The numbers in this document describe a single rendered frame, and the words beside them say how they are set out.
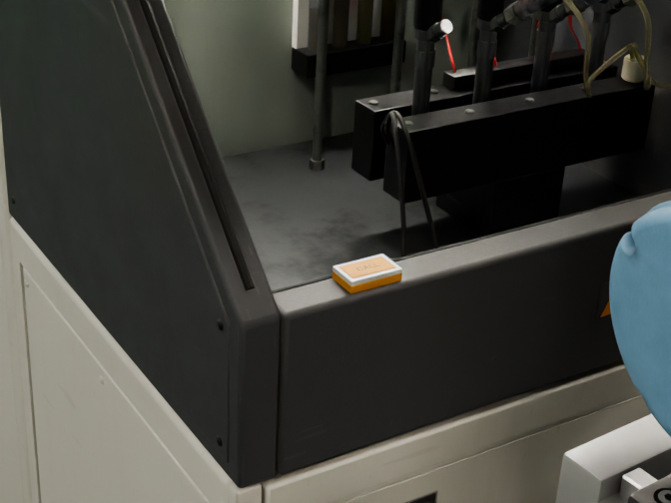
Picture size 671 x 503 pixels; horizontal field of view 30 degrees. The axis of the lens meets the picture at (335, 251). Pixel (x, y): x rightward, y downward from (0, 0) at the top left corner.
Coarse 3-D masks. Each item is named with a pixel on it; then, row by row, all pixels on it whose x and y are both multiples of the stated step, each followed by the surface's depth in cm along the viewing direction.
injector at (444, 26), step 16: (416, 0) 125; (432, 0) 124; (416, 16) 125; (432, 16) 125; (416, 32) 126; (432, 32) 125; (448, 32) 124; (416, 48) 128; (432, 48) 127; (416, 64) 128; (432, 64) 128; (416, 80) 129; (416, 96) 129; (416, 112) 130
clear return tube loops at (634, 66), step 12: (564, 0) 126; (636, 0) 128; (576, 12) 125; (648, 12) 128; (648, 24) 128; (588, 36) 124; (648, 36) 128; (588, 48) 124; (624, 48) 138; (636, 48) 139; (648, 48) 129; (588, 60) 125; (612, 60) 136; (624, 60) 141; (636, 60) 140; (648, 60) 129; (588, 72) 126; (600, 72) 134; (624, 72) 141; (636, 72) 140; (648, 72) 130; (588, 84) 126; (648, 84) 131; (660, 84) 136; (588, 96) 127
